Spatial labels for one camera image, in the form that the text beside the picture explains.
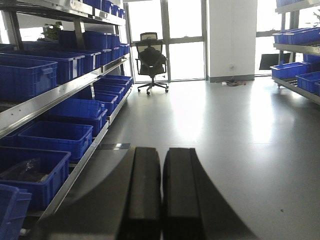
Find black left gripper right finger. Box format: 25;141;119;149
162;148;204;240

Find blue crate with dark contents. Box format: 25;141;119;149
0;146;71;211

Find blue crate bottom corner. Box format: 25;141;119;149
0;184;32;240

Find steel shelving rack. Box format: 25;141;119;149
271;0;320;105
0;0;135;237

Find right steel shelving rack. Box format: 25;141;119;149
271;0;320;105

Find left steel shelving rack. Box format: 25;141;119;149
0;0;135;237

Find cables on floor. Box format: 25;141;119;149
216;79;248;88

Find black office chair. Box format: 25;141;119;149
135;32;169;95

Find blue crate shelf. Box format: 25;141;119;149
18;121;93;162
0;54;58;102

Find blue crate on right rack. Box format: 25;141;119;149
270;62;310;80

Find black monitor on floor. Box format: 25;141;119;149
259;53;291;70

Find blue crate lower shelf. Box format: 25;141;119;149
18;121;93;162

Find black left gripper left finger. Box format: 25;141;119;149
117;147;162;240

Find blue crate middle shelf near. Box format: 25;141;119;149
0;54;58;102

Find green potted plant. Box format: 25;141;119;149
41;21;63;41

